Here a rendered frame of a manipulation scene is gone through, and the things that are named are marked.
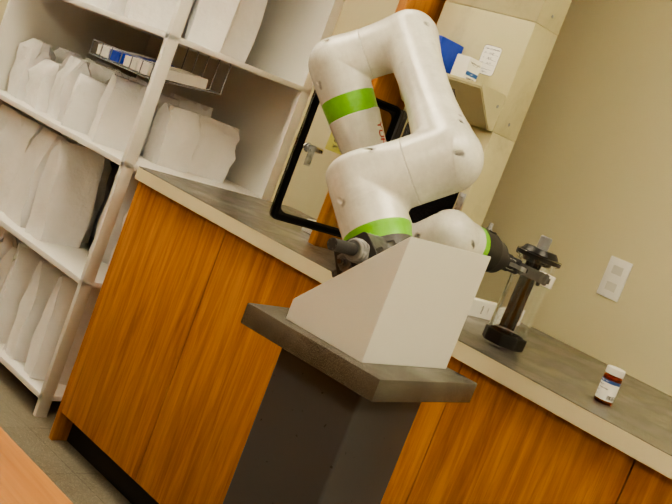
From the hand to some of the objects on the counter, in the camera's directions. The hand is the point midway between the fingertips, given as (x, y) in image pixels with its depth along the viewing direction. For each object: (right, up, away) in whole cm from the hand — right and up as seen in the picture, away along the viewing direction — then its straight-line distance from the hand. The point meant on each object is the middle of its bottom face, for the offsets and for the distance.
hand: (530, 273), depth 234 cm
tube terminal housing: (-23, -4, +56) cm, 60 cm away
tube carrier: (-6, -15, +2) cm, 17 cm away
